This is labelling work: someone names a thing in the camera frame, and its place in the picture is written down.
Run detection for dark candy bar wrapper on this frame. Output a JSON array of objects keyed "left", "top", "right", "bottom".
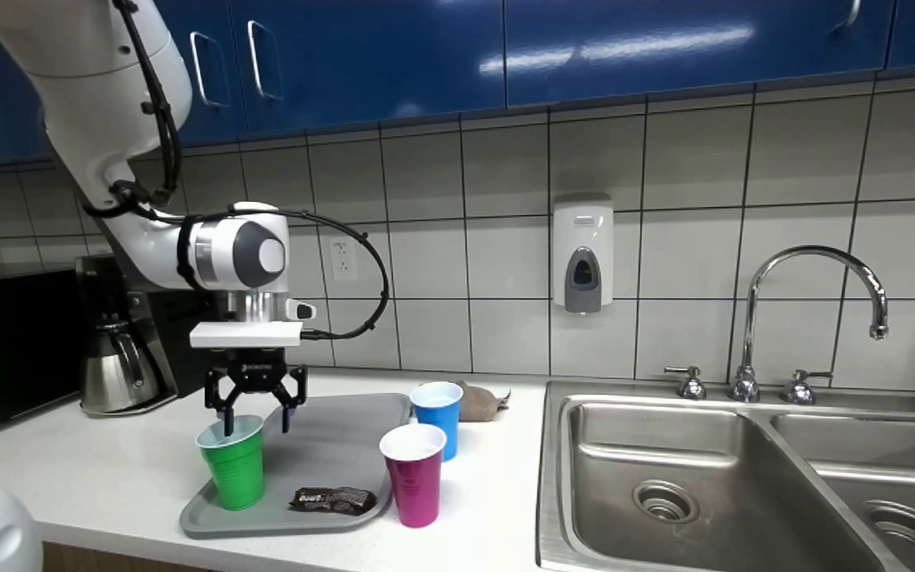
[{"left": 290, "top": 486, "right": 379, "bottom": 515}]

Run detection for grey plastic tray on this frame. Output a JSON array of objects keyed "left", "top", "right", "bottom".
[{"left": 182, "top": 394, "right": 411, "bottom": 539}]

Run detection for blue upper cabinets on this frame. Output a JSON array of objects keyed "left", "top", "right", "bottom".
[{"left": 0, "top": 0, "right": 915, "bottom": 173}]

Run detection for green plastic cup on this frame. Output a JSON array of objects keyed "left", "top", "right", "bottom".
[{"left": 196, "top": 415, "right": 266, "bottom": 510}]

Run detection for black power cable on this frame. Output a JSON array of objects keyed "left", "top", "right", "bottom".
[{"left": 105, "top": 0, "right": 393, "bottom": 342}]

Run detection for white soap dispenser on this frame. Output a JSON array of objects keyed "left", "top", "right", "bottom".
[{"left": 553, "top": 200, "right": 612, "bottom": 316}]

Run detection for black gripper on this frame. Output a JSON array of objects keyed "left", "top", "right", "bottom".
[{"left": 204, "top": 351, "right": 309, "bottom": 437}]

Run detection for black microwave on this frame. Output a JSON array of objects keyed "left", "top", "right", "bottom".
[{"left": 0, "top": 271, "right": 87, "bottom": 428}]

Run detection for white wall outlet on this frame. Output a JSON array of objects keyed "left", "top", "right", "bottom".
[{"left": 328, "top": 238, "right": 360, "bottom": 279}]

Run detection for chrome kitchen faucet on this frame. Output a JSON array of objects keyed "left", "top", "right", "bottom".
[{"left": 661, "top": 241, "right": 894, "bottom": 408}]

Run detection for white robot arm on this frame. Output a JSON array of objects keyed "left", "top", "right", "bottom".
[{"left": 0, "top": 0, "right": 304, "bottom": 432}]

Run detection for stainless steel sink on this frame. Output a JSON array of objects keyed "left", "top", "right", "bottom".
[{"left": 538, "top": 385, "right": 915, "bottom": 572}]

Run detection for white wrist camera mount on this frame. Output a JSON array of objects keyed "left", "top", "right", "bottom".
[{"left": 190, "top": 322, "right": 303, "bottom": 351}]

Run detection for steel coffee maker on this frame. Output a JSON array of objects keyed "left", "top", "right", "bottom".
[{"left": 75, "top": 254, "right": 218, "bottom": 415}]

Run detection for magenta plastic cup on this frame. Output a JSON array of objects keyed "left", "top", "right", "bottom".
[{"left": 379, "top": 424, "right": 447, "bottom": 529}]

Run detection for blue plastic cup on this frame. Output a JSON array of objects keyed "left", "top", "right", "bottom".
[{"left": 411, "top": 383, "right": 464, "bottom": 458}]

